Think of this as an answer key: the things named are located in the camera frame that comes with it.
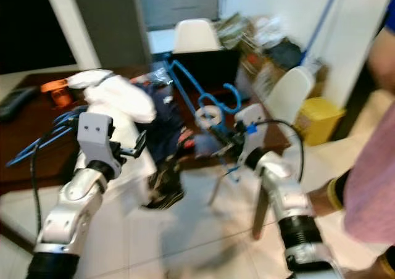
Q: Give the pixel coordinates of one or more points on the person in pink shirt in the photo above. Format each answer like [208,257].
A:
[370,180]

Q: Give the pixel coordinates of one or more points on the dark wooden table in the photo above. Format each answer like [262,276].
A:
[24,149]

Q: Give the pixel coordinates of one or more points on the dark navy garment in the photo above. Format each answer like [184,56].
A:
[166,128]

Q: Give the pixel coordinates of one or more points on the yellow bin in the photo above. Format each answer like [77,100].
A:
[321,121]

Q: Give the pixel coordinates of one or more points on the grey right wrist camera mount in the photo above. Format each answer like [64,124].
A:
[252,115]

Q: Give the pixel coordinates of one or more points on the black box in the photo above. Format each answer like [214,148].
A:
[213,63]

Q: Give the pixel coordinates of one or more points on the white tape roll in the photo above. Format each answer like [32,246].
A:
[197,117]

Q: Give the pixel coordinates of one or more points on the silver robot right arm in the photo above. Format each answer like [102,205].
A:
[287,199]

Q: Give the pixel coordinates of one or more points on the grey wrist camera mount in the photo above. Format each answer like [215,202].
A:
[252,115]
[95,137]

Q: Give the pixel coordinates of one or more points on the white plastic chair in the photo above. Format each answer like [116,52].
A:
[196,37]
[287,94]

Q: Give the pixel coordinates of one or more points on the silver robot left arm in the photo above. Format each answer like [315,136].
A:
[74,217]

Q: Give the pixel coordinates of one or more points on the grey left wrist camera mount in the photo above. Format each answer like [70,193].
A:
[95,137]

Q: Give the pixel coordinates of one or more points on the grey drawer cabinet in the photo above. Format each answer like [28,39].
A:
[179,4]

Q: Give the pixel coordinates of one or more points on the black bag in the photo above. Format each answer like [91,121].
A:
[284,54]

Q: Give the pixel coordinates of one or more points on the blue pole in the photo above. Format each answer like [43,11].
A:
[321,23]

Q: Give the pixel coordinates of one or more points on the orange container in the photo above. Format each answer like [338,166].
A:
[58,94]

